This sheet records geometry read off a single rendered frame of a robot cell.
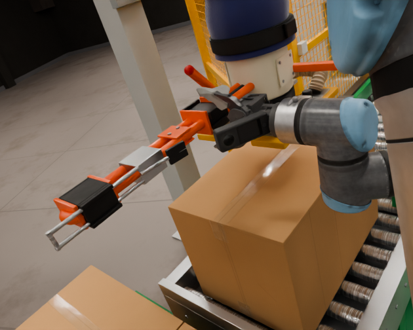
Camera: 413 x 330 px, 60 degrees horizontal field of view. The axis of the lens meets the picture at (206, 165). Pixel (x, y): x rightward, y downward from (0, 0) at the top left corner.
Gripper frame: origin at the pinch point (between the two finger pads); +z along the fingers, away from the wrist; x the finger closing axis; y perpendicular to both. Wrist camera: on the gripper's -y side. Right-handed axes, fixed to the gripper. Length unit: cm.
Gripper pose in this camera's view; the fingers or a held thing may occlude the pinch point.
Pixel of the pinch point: (203, 120)
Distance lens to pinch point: 84.7
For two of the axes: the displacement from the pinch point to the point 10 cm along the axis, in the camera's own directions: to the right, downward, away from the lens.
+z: -7.5, -1.3, 6.5
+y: 6.1, -5.3, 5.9
